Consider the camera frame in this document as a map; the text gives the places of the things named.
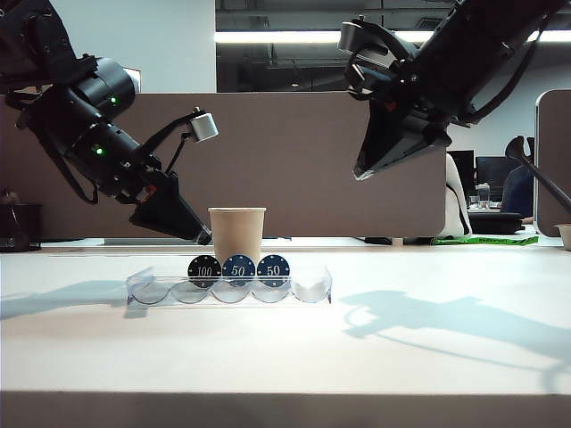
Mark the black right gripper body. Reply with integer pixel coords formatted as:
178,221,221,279
350,66,447,130

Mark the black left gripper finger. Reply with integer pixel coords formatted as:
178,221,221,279
146,177,213,242
129,203,207,244

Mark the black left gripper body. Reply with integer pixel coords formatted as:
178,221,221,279
106,144,179,210

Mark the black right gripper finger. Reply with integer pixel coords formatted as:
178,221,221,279
355,104,429,173
352,127,452,182

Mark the black 100 poker chip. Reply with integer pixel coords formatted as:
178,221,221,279
186,254,222,290

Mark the brown paper cup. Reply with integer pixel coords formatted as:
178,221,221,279
207,206,268,268

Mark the clear plastic chip tray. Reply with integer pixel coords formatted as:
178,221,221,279
126,265,334,307

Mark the blue 50 poker chip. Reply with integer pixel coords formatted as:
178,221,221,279
221,254,257,289
256,253,293,289

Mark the tall black monitor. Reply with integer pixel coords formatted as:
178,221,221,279
447,150,476,197

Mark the white office chair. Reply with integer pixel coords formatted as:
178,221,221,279
445,156,474,238

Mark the wide black monitor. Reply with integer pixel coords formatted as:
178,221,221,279
475,156,514,186

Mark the black bag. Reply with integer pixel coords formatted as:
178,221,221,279
468,211,525,234

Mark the wide brown desk partition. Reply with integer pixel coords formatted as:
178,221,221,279
0,91,449,240

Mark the person in blue shirt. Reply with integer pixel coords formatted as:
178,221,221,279
499,136,536,224

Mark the green tape strip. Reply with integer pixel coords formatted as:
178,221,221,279
431,235,540,247

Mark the narrow brown desk partition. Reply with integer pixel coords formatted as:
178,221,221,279
534,88,571,239

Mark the long ceiling light strip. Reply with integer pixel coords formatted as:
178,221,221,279
215,29,571,45

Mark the grey metal partition rail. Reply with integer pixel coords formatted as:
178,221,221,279
104,238,200,247

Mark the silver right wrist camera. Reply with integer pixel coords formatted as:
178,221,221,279
337,16,393,70

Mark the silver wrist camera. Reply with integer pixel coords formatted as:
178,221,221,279
337,16,393,70
186,106,220,144

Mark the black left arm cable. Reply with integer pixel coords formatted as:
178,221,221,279
33,128,100,206

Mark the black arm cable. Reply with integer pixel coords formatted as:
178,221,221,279
450,17,550,130
33,128,100,206

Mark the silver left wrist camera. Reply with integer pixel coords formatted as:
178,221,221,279
186,106,220,144

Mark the metal wall switch plate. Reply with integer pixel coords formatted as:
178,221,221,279
124,66,143,94

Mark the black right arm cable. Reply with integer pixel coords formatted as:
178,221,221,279
450,17,550,130

